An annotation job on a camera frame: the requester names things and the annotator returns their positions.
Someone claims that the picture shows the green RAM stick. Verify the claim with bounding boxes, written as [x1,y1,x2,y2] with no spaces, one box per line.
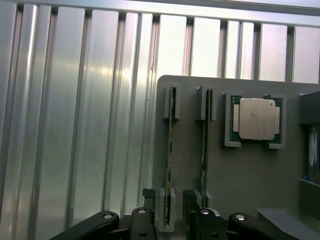
[199,89,214,208]
[163,86,176,224]

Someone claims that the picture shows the grey plastic parts rack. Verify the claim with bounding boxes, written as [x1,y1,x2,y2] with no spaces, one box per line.
[150,74,320,240]

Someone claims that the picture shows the silver CPU chip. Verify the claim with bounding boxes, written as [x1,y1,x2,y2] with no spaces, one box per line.
[229,96,284,146]

